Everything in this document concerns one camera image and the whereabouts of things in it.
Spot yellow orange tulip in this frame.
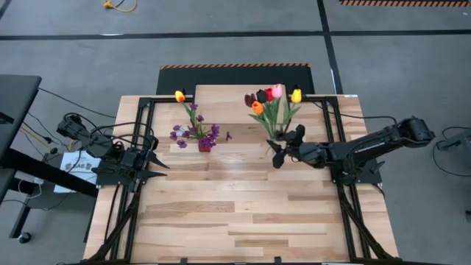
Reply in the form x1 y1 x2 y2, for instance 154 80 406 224
174 90 202 144

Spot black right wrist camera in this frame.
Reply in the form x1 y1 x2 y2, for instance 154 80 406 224
294 124 306 147

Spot clear glass vase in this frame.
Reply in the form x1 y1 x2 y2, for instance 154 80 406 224
265 127 286 154

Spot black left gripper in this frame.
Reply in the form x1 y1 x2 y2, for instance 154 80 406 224
122 144 171 183

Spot red tulip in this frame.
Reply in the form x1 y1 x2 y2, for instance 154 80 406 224
264 88 277 139

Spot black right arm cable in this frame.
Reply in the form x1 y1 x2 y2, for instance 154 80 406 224
333 110 399 130

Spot black floor cable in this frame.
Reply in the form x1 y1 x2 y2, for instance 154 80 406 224
36 87 118 119

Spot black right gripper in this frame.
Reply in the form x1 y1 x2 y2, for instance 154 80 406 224
266 138 329 170

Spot black tulip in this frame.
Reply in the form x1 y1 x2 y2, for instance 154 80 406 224
256 89 277 139

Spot dark floor equipment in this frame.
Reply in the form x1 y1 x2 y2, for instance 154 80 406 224
432 126 471 177

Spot bouquet of tulips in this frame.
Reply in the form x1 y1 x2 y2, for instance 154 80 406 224
244 93 277 139

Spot wooden shelf black legs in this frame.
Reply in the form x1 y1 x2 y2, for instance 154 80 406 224
191 84 290 128

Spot black mat striped edge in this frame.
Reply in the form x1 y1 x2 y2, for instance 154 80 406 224
156 63 316 96

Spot black table frame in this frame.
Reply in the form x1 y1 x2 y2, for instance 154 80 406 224
82 94 400 265

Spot black desk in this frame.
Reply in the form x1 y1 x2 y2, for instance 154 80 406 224
0 74 99 244

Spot white paper sheet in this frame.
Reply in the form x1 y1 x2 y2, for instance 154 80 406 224
53 150 101 194

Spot yellow floor cable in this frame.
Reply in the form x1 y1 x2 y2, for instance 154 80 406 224
102 0 138 13

